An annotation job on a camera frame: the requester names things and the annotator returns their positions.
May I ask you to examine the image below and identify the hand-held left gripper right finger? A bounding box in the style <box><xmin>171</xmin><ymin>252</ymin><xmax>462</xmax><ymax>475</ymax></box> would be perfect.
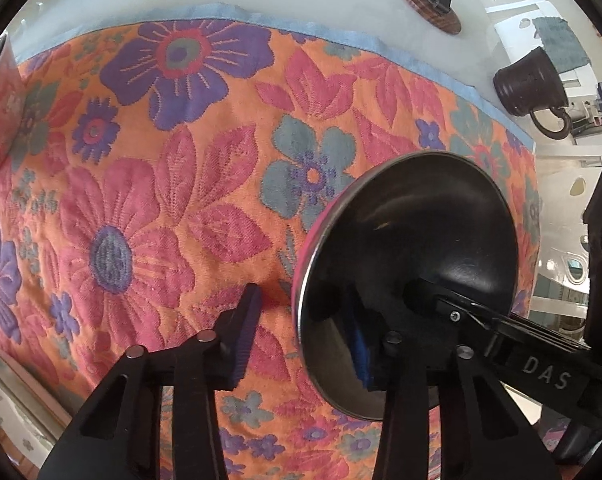
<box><xmin>343</xmin><ymin>285</ymin><xmax>552</xmax><ymax>480</ymax></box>

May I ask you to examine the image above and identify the white floral square plate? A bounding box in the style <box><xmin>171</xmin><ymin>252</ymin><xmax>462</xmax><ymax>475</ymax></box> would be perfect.
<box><xmin>0</xmin><ymin>345</ymin><xmax>74</xmax><ymax>466</ymax></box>

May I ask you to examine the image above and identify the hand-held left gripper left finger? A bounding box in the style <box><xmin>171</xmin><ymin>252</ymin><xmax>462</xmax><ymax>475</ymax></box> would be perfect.
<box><xmin>38</xmin><ymin>282</ymin><xmax>264</xmax><ymax>480</ymax></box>

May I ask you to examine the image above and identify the dark brown mug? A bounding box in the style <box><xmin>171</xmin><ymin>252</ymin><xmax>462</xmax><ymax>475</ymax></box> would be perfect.
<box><xmin>493</xmin><ymin>46</ymin><xmax>574</xmax><ymax>138</ymax></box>

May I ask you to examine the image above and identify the white chair with oval holes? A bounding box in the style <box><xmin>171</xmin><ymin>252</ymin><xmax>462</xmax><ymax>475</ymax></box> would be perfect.
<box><xmin>536</xmin><ymin>157</ymin><xmax>594</xmax><ymax>318</ymax></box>
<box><xmin>485</xmin><ymin>0</ymin><xmax>598</xmax><ymax>86</ymax></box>

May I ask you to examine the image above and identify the round wooden coaster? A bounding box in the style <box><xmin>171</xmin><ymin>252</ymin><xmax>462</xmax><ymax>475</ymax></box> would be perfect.
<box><xmin>400</xmin><ymin>0</ymin><xmax>462</xmax><ymax>36</ymax></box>

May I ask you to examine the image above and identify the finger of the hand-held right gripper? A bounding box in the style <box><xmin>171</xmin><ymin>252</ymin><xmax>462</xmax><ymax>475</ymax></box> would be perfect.
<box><xmin>403</xmin><ymin>277</ymin><xmax>589</xmax><ymax>356</ymax></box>

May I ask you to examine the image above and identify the orange floral table mat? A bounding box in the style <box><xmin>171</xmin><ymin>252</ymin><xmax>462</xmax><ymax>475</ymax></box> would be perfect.
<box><xmin>0</xmin><ymin>4</ymin><xmax>542</xmax><ymax>480</ymax></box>

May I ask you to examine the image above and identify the grey-blue cloth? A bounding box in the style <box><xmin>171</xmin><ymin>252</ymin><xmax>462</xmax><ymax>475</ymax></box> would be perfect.
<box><xmin>531</xmin><ymin>16</ymin><xmax>592</xmax><ymax>72</ymax></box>

